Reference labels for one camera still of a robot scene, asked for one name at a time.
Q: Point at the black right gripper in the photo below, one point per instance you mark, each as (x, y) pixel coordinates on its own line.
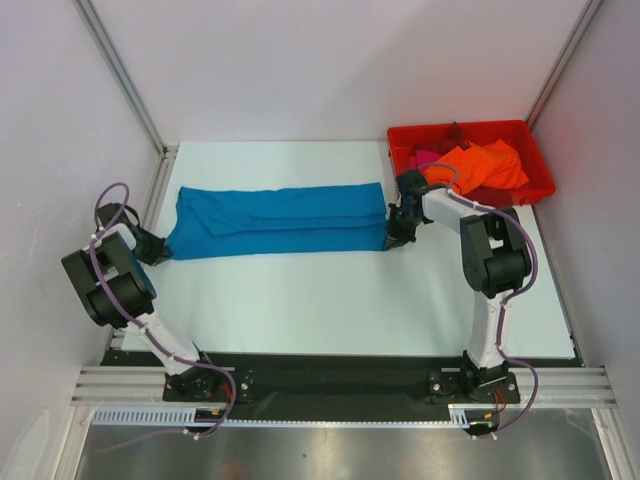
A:
(401, 222)

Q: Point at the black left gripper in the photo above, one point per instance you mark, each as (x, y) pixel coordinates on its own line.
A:
(158, 251)

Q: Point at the blue polo t-shirt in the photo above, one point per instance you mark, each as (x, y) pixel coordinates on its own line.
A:
(212, 224)

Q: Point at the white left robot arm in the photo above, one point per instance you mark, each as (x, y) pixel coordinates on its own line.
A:
(112, 286)

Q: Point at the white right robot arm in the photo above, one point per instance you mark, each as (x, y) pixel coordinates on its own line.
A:
(499, 262)

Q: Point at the pink t-shirt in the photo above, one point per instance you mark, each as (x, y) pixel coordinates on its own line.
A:
(420, 159)

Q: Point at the dark red t-shirt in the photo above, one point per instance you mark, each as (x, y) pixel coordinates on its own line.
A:
(479, 160)

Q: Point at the orange t-shirt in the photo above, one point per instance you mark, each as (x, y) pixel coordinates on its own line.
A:
(497, 165)

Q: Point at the red plastic bin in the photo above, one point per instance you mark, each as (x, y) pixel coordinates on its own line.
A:
(404, 140)

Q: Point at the aluminium side rail left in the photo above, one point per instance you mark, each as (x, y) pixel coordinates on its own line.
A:
(128, 377)

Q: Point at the white slotted cable duct left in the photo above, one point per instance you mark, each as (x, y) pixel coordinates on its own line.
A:
(157, 416)

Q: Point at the white slotted cable duct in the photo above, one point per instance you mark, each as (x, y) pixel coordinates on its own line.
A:
(157, 416)
(500, 414)

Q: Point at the white slotted cable duct right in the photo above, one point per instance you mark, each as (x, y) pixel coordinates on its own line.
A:
(500, 414)

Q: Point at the aluminium frame post left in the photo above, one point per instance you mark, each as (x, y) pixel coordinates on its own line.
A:
(114, 62)

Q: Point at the aluminium frame post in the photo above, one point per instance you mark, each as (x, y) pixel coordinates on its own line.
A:
(114, 62)
(578, 33)

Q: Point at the aluminium frame post right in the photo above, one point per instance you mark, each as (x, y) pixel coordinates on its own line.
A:
(578, 33)

